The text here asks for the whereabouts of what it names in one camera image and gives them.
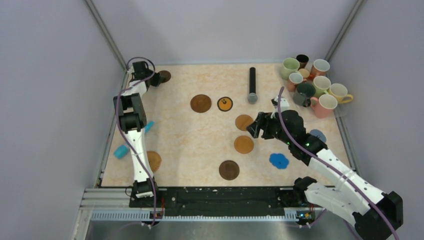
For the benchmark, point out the pale green cup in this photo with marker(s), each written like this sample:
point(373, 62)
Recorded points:
point(321, 85)

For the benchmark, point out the woven rattan coaster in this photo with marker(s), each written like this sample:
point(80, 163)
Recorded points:
point(154, 160)

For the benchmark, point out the small pink cup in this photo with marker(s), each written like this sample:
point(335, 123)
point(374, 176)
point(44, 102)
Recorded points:
point(294, 80)

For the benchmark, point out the brown ringed wooden coaster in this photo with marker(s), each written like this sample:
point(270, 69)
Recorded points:
point(200, 103)

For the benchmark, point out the dark green mug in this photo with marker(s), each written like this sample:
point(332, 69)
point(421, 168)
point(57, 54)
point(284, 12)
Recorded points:
point(303, 93)

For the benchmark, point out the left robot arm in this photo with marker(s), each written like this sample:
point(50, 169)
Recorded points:
point(131, 121)

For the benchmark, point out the grey blue coaster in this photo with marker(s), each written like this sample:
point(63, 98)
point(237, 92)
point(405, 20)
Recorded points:
point(319, 134)

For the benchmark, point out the light green mug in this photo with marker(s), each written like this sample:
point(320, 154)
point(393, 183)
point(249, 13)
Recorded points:
point(289, 65)

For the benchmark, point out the yellow mug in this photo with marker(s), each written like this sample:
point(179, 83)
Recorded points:
point(340, 92)

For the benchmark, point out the orange face coaster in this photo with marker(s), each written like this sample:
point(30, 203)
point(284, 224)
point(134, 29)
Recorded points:
point(225, 104)

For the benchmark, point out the dark brown wooden coaster bottom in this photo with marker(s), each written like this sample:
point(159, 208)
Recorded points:
point(229, 170)

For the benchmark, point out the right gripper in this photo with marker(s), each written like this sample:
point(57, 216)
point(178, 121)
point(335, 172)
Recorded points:
point(263, 122)

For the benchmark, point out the small yellow cup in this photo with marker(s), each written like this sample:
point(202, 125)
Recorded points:
point(304, 73)

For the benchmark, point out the black cup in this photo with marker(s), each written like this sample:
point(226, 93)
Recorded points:
point(303, 60)

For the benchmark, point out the black microphone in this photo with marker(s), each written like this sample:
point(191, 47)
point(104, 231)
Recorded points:
point(252, 95)

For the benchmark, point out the light wooden coaster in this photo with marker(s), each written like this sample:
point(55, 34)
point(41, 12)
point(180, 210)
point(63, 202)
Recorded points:
point(243, 144)
point(243, 121)

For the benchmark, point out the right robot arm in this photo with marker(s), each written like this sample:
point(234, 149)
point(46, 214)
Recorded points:
point(374, 214)

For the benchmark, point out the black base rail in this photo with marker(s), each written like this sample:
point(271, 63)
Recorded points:
point(248, 201)

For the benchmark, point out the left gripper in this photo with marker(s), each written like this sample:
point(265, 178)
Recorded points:
point(157, 80)

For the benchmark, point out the blue flower coaster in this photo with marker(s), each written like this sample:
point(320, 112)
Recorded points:
point(279, 160)

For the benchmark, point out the turquoise cylinder tube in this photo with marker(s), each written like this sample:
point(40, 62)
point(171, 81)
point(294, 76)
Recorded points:
point(124, 149)

